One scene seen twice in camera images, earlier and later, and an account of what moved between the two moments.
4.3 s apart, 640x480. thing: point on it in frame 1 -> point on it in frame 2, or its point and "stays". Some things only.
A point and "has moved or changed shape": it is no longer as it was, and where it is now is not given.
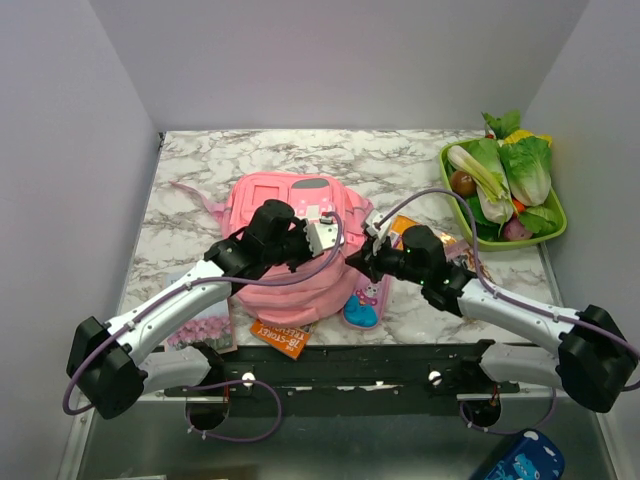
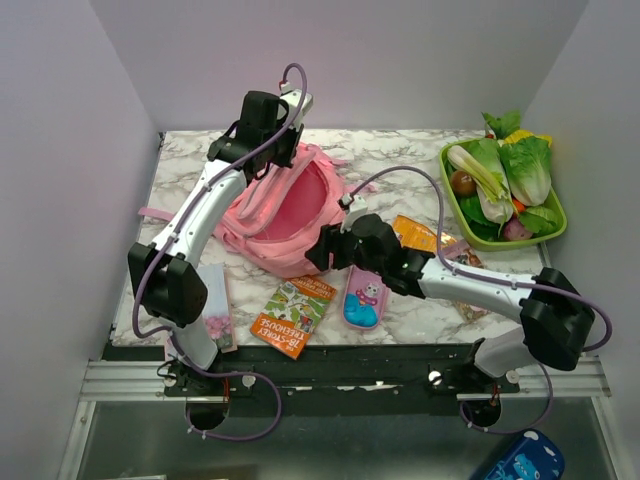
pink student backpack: [313, 299] has moved or changed shape
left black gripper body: [294, 248] -> [279, 152]
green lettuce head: [527, 161] stays
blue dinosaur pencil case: [531, 457] stays
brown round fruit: [463, 183] stays
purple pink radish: [515, 230] stays
